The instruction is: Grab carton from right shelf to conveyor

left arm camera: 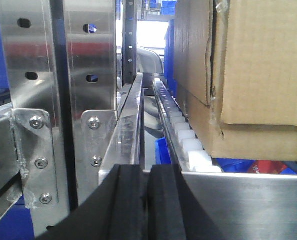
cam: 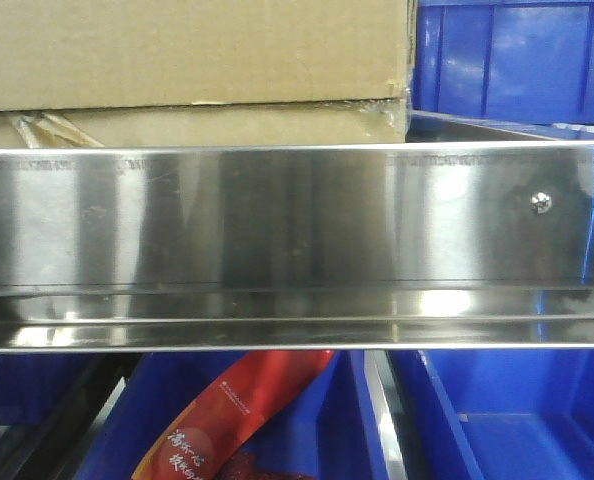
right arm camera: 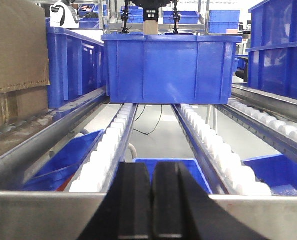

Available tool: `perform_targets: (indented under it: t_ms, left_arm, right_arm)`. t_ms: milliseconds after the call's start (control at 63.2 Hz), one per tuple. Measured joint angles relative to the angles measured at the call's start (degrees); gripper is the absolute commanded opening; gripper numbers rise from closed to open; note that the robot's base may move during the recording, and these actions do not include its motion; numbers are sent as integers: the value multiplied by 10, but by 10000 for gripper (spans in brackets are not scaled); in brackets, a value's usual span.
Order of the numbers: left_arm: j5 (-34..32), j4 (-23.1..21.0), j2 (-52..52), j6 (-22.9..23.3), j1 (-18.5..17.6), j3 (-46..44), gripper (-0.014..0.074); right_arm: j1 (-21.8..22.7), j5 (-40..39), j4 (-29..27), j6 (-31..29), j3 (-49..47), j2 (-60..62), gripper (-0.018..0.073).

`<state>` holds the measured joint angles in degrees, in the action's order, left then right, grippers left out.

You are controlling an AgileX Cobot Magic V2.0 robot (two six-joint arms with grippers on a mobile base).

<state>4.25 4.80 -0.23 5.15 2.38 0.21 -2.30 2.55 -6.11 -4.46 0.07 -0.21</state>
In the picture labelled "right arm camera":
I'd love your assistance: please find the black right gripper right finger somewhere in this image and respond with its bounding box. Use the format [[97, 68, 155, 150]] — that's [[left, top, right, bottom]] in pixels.
[[152, 161, 265, 240]]

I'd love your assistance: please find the blue plastic bin centre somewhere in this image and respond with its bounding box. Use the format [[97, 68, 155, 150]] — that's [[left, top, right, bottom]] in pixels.
[[102, 34, 242, 105]]

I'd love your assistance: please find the white roller track centre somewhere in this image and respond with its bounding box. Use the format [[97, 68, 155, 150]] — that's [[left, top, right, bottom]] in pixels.
[[171, 104, 272, 197]]

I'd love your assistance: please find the white roller track right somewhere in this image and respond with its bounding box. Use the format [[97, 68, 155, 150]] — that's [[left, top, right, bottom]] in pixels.
[[214, 104, 297, 163]]

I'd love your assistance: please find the brown cardboard carton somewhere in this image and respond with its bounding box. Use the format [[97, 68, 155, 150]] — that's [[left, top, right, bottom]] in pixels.
[[0, 0, 50, 128]]

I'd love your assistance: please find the blue stacked bins right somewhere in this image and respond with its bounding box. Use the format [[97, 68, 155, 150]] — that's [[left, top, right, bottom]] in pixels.
[[247, 0, 297, 100]]

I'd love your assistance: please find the white roller track left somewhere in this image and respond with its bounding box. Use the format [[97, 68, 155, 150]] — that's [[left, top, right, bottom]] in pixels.
[[65, 103, 138, 193]]

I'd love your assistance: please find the black floor cable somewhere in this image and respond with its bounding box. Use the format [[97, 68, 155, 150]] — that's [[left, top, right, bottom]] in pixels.
[[132, 104, 163, 136]]

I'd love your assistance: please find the steel shelf front rail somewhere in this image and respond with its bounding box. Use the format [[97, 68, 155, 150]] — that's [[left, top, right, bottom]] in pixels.
[[0, 191, 297, 240]]

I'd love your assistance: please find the blue plastic bin left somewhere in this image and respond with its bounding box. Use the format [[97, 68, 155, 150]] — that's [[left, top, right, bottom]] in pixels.
[[46, 26, 106, 109]]

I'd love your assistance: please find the steel lane divider left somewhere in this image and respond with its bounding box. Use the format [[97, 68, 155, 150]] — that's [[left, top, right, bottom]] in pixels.
[[0, 87, 109, 191]]

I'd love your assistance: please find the blue lower bin right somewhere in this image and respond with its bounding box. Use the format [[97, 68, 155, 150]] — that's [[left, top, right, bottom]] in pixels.
[[243, 154, 297, 197]]

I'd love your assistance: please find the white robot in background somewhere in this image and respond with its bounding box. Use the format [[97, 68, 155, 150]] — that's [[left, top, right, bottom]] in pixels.
[[49, 0, 79, 29]]

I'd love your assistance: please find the blue lower bin left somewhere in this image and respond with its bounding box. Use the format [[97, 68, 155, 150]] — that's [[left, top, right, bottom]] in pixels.
[[22, 130, 104, 192]]

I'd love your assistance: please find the blue plastic bin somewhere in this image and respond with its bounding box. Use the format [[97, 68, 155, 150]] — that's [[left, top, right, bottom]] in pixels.
[[102, 34, 242, 105], [46, 26, 106, 109]]

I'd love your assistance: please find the white roller track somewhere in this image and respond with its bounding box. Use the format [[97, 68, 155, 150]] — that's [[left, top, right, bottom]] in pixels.
[[65, 103, 138, 193], [171, 104, 272, 197], [214, 104, 297, 163]]

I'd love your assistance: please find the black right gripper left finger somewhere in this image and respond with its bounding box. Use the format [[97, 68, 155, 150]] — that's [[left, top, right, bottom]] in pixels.
[[78, 162, 151, 240]]

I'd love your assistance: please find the blue lower bin centre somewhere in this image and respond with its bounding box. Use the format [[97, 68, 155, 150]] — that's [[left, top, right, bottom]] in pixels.
[[133, 157, 213, 195]]

